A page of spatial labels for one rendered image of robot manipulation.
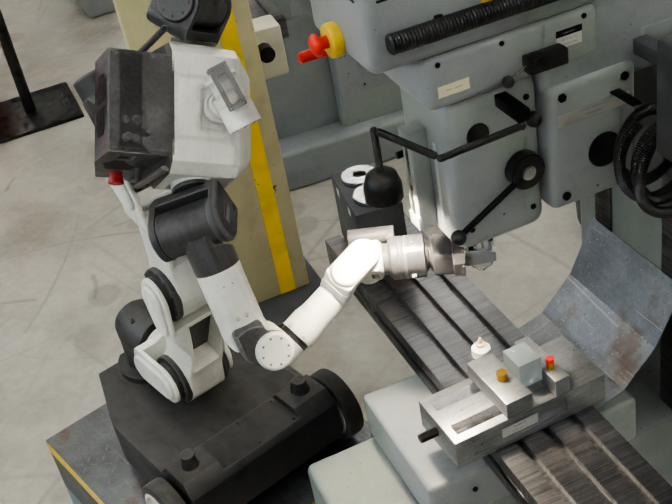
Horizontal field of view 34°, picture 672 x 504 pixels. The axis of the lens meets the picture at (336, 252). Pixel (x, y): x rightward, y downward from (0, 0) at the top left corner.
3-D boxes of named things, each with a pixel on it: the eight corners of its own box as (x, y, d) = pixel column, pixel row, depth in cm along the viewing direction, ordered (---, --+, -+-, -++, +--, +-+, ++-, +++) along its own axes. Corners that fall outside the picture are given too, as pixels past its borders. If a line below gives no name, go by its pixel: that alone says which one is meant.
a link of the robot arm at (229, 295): (248, 386, 210) (202, 283, 204) (233, 370, 222) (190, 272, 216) (301, 360, 212) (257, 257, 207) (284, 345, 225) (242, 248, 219)
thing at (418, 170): (420, 231, 207) (406, 134, 195) (410, 221, 210) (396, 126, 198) (438, 224, 208) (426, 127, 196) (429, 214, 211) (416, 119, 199)
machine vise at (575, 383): (458, 470, 213) (452, 429, 207) (421, 425, 225) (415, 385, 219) (606, 399, 223) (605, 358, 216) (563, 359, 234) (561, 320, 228)
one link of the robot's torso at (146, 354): (139, 380, 299) (126, 343, 292) (199, 344, 308) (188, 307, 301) (179, 415, 285) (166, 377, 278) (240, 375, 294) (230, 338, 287)
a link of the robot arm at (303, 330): (350, 314, 216) (283, 386, 214) (334, 304, 226) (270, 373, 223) (314, 278, 213) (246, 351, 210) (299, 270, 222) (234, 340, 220)
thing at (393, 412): (436, 531, 227) (430, 492, 220) (368, 431, 255) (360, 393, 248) (639, 439, 239) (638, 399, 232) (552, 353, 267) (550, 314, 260)
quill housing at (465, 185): (460, 258, 203) (443, 105, 185) (411, 209, 219) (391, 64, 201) (549, 223, 207) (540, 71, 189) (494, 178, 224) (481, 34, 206)
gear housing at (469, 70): (430, 116, 183) (423, 61, 177) (370, 66, 202) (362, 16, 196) (600, 56, 190) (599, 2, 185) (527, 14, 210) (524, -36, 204)
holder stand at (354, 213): (366, 278, 270) (354, 211, 259) (341, 234, 288) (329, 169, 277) (412, 265, 272) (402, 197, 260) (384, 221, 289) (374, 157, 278)
